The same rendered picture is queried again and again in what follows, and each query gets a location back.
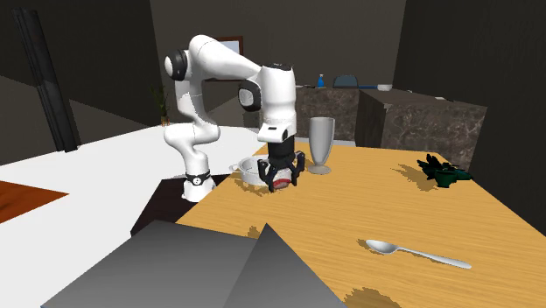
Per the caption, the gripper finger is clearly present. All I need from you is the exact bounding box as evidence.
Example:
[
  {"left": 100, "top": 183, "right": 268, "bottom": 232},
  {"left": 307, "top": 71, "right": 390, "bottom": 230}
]
[
  {"left": 257, "top": 157, "right": 278, "bottom": 193},
  {"left": 290, "top": 150, "right": 307, "bottom": 188}
]

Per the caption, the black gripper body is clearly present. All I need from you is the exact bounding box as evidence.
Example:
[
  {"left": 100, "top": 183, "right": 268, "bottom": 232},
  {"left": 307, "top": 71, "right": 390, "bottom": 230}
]
[{"left": 267, "top": 136, "right": 298, "bottom": 172}]

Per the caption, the white and red round object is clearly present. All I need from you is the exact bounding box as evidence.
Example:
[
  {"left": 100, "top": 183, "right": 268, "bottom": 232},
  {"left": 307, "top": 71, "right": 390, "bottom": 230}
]
[{"left": 272, "top": 168, "right": 294, "bottom": 192}]

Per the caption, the white pot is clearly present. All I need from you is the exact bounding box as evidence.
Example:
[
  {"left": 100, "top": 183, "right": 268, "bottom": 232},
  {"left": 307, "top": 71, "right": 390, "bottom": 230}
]
[{"left": 229, "top": 155, "right": 274, "bottom": 187}]

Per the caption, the tall grey glass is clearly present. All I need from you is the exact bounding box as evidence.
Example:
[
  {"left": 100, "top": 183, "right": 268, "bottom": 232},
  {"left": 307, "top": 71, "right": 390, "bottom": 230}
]
[{"left": 307, "top": 116, "right": 337, "bottom": 176}]

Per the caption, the dark robot stand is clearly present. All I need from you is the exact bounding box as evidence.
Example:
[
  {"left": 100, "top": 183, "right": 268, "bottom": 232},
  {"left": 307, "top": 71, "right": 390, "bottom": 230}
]
[{"left": 129, "top": 173, "right": 234, "bottom": 238}]

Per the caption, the silver spoon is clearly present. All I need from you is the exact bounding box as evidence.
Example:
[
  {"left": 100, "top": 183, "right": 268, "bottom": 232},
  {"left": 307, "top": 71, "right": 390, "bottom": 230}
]
[{"left": 365, "top": 238, "right": 473, "bottom": 270}]

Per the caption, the grey angular block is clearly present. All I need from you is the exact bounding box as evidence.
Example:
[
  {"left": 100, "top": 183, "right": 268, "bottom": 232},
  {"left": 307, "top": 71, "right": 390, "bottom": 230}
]
[{"left": 40, "top": 219, "right": 347, "bottom": 308}]

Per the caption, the potted plant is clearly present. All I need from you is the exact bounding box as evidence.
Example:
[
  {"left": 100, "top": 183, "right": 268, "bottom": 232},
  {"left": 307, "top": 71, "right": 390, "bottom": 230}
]
[{"left": 149, "top": 84, "right": 172, "bottom": 128}]

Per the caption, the marble kitchen counter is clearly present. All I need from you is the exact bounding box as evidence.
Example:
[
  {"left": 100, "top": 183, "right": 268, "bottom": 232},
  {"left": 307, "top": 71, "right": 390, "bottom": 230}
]
[{"left": 294, "top": 73, "right": 488, "bottom": 172}]

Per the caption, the dark green plant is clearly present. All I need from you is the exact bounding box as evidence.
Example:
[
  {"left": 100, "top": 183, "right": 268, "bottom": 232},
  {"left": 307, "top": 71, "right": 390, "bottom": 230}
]
[{"left": 416, "top": 153, "right": 474, "bottom": 189}]

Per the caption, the framed wall picture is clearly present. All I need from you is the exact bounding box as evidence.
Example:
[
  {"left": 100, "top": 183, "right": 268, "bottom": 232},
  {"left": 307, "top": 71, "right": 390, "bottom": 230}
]
[{"left": 203, "top": 35, "right": 245, "bottom": 83}]

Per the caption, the black door frame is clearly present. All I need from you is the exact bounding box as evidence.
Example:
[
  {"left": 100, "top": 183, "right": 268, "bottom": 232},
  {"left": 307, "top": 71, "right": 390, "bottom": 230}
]
[{"left": 10, "top": 7, "right": 79, "bottom": 153}]

